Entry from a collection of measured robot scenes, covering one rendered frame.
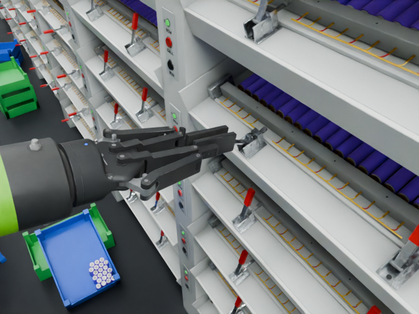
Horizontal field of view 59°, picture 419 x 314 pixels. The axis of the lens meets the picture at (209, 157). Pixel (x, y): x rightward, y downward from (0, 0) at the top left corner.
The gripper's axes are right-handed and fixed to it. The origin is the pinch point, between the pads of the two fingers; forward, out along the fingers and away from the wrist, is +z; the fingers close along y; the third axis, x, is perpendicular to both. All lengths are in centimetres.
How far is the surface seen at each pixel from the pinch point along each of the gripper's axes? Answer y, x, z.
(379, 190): 19.3, 1.9, 12.4
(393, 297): 28.3, -4.5, 6.4
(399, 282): 27.7, -3.4, 7.7
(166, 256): -38, -78, 21
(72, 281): -54, -94, -8
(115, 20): -61, -1, 10
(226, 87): -12.5, 1.4, 11.6
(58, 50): -139, -38, 15
